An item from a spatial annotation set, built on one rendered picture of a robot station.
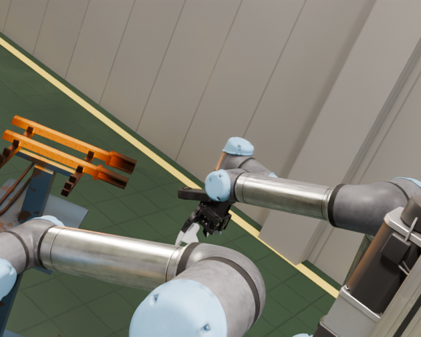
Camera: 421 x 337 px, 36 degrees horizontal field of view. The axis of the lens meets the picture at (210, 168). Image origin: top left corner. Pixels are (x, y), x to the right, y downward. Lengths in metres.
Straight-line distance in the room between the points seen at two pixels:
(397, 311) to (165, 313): 0.38
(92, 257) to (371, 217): 0.61
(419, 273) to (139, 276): 0.41
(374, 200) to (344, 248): 2.64
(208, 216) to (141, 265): 0.83
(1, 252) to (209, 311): 0.41
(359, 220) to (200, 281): 0.63
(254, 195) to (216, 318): 0.76
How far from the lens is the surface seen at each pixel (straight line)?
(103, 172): 2.06
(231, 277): 0.86
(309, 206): 1.44
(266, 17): 4.10
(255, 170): 1.68
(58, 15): 5.26
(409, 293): 1.00
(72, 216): 2.31
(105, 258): 1.03
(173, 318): 0.79
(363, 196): 1.39
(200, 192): 1.83
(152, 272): 0.99
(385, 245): 1.07
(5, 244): 1.10
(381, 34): 3.62
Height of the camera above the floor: 1.91
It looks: 24 degrees down
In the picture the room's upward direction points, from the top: 24 degrees clockwise
